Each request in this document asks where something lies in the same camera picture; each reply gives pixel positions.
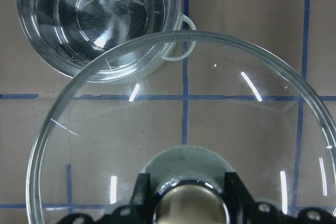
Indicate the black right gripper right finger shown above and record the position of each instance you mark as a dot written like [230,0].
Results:
[238,200]

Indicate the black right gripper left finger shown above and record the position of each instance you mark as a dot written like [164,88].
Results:
[143,199]

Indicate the glass pot lid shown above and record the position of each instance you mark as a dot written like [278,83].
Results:
[186,107]

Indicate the pale green cooking pot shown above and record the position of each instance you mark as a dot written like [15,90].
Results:
[69,34]

